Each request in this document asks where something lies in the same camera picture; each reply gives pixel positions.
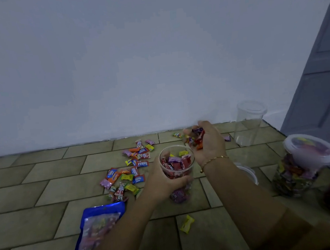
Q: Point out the person's right hand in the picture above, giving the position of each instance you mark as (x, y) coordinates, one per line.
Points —
(213, 146)

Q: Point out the person's left hand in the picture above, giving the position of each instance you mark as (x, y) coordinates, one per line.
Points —
(157, 184)

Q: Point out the person's left thumb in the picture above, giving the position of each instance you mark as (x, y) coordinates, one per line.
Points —
(178, 182)

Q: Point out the person's right thumb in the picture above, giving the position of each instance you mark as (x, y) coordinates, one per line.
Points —
(187, 132)

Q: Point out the handful of mixed candies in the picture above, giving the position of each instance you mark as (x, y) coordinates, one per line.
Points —
(197, 140)

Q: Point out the clear plastic cup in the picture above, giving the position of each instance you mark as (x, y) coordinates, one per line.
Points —
(186, 170)

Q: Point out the person's right forearm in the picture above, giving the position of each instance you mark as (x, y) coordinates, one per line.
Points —
(240, 197)

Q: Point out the person's left forearm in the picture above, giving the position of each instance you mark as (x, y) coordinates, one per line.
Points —
(128, 230)

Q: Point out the multicoloured wrapped candy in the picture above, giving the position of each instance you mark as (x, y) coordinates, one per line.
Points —
(177, 134)

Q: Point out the red and purple wrapped candies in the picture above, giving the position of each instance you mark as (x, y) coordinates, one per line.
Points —
(176, 164)

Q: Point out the purple wrapped candy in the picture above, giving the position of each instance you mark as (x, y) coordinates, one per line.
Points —
(227, 138)

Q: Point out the yellow wrapped candy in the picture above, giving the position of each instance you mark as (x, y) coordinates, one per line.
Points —
(187, 224)

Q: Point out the scattered pile of colourful candies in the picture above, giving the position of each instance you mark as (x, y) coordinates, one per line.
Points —
(130, 172)

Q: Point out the tall empty clear cup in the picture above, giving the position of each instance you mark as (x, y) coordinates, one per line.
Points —
(249, 124)

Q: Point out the clear plastic lid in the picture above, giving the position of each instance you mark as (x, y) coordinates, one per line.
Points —
(249, 173)

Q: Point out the blue candy bag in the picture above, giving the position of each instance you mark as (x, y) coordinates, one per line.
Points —
(97, 227)

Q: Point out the brown right sleeve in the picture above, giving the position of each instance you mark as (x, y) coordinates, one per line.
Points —
(304, 235)

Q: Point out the grey panelled door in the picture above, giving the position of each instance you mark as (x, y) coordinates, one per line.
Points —
(320, 92)

